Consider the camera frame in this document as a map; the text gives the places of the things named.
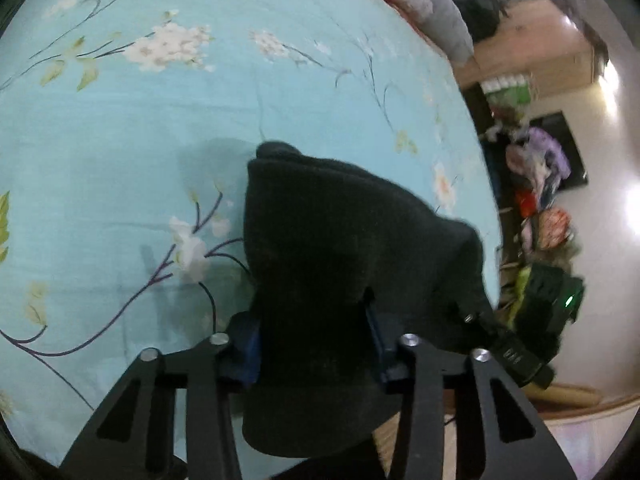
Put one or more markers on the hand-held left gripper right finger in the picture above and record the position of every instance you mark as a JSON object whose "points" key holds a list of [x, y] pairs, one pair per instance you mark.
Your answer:
{"points": [[382, 360]]}

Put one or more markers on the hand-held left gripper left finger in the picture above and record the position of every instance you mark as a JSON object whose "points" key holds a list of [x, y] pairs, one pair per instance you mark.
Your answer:
{"points": [[247, 355]]}

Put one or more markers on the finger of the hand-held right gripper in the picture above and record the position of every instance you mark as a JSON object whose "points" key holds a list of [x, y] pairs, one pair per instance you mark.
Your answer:
{"points": [[515, 355]]}

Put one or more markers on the black pants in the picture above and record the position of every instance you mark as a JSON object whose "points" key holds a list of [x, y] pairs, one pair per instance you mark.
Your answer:
{"points": [[340, 240]]}

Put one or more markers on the pile of colourful clothes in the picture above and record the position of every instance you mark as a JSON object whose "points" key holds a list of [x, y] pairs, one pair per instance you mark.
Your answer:
{"points": [[540, 160]]}

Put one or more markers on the green package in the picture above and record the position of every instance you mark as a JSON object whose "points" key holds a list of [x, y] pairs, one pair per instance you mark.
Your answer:
{"points": [[510, 97]]}

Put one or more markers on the stacked white tissue packs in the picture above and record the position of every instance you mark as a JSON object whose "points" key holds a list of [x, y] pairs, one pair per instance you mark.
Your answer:
{"points": [[505, 81]]}

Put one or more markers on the light blue floral bed sheet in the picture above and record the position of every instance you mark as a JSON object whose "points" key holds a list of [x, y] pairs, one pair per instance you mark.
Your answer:
{"points": [[150, 135]]}

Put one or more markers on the wooden wardrobe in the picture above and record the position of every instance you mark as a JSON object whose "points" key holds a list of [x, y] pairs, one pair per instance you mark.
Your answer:
{"points": [[540, 50]]}

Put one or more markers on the black jacket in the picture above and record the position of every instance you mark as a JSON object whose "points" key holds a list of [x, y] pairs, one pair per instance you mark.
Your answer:
{"points": [[480, 15]]}

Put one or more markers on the grey blanket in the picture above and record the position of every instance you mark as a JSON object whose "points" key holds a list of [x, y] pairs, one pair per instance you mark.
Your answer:
{"points": [[440, 15]]}

